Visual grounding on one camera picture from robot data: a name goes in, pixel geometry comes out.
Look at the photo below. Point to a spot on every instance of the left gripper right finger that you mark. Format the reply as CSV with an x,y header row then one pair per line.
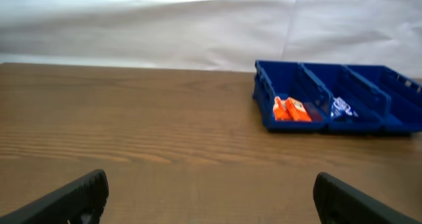
x,y
343,201

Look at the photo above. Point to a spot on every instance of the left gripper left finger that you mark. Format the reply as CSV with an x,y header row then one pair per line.
x,y
76,197

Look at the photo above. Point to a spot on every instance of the blue candy pack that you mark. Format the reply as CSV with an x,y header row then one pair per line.
x,y
353,113
339,107

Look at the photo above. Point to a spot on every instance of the orange candy box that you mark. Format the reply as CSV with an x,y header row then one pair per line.
x,y
296,110
278,112

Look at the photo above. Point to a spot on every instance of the blue tray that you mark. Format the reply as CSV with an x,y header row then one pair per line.
x,y
359,92

